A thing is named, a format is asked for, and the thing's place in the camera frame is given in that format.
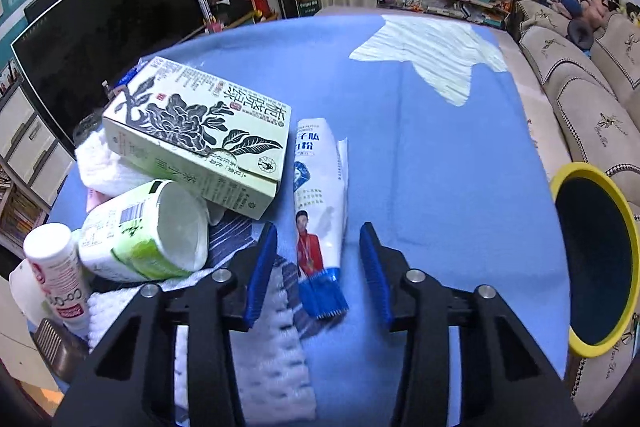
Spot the white foam net sleeve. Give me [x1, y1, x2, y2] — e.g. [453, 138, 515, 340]
[88, 257, 317, 426]

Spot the white blue toothpaste tube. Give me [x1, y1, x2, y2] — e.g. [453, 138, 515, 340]
[293, 118, 348, 320]

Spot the yellow rimmed black trash bin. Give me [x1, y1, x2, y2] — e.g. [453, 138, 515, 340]
[550, 162, 639, 359]

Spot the brown ribbed plastic tray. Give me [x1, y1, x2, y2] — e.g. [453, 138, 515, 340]
[32, 317, 89, 384]

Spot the white paper cup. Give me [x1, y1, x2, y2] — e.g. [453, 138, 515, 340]
[9, 259, 51, 326]

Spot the green white tissue pack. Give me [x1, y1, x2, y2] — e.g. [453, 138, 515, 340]
[78, 180, 208, 283]

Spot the white Co-Q10 bottle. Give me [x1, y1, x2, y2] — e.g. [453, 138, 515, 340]
[23, 223, 90, 337]

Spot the small pink white carton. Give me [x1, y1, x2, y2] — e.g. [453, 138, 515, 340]
[86, 188, 112, 213]

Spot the crumpled white tissue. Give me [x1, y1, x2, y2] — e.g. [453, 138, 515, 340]
[75, 129, 152, 196]

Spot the blue patterned tablecloth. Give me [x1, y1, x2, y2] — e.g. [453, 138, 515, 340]
[46, 13, 573, 427]

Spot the glass ashtray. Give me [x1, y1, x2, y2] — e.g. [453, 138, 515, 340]
[73, 109, 103, 147]

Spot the floral green tea box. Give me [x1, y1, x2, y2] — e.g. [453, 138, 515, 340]
[102, 56, 292, 220]

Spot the beige embroidered sofa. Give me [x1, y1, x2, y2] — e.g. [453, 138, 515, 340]
[515, 15, 639, 425]

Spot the large black television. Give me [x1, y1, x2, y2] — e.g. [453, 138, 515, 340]
[12, 0, 203, 148]

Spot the pile of plush toys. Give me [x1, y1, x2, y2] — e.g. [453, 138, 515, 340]
[506, 0, 639, 60]

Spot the low shelf of clutter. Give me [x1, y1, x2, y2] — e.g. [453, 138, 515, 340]
[375, 0, 509, 29]

